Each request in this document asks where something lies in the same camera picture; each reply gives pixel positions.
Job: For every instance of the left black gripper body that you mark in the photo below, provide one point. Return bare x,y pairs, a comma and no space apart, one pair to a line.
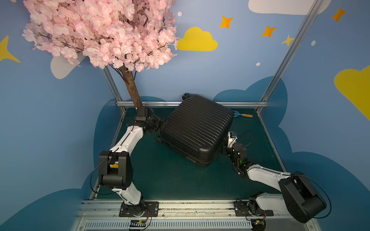
156,125

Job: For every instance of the black ribbed hard-shell suitcase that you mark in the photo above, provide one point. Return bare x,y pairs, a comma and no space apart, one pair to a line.
196,129

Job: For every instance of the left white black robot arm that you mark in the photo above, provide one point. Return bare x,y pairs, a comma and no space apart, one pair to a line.
115,170

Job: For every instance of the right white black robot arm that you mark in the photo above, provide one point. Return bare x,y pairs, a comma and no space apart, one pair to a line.
297,195

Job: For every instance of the black round connector box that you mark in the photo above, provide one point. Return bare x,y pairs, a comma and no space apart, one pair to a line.
258,225

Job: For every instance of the pink artificial cherry blossom tree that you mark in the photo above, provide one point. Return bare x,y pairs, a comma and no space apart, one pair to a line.
128,36

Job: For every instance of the small green circuit board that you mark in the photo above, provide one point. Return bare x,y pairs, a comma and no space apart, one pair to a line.
137,224

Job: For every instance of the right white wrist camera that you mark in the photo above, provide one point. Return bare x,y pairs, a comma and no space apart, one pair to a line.
232,138

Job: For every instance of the horizontal aluminium back frame bar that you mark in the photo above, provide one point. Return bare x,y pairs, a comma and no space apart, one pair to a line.
174,104

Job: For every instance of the blue garden fork, wooden handle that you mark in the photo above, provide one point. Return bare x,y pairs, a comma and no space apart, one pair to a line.
237,114

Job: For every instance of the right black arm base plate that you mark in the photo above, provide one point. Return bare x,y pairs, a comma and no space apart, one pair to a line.
245,208

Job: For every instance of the left aluminium frame post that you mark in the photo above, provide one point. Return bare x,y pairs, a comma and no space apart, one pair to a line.
113,87

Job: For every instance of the aluminium frame post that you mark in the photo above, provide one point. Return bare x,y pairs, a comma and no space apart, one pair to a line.
299,37
113,87

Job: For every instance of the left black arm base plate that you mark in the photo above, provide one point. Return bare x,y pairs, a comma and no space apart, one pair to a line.
143,209

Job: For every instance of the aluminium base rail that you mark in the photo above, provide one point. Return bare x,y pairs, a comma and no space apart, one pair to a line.
182,215

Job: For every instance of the right aluminium frame post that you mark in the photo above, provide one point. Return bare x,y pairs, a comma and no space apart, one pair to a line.
299,37

